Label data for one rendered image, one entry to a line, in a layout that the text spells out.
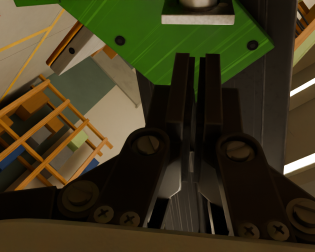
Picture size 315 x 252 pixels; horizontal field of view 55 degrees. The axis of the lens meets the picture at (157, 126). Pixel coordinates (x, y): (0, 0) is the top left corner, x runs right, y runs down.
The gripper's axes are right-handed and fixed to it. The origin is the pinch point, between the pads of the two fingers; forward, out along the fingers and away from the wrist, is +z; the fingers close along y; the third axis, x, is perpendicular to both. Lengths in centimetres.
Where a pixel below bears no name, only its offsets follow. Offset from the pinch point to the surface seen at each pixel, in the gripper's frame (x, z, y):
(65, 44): -14.1, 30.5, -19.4
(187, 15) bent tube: -2.3, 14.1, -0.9
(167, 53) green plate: -7.8, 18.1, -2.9
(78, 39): -13.0, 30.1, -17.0
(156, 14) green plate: -4.0, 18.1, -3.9
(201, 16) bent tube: -2.4, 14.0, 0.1
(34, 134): -385, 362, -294
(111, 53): -343, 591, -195
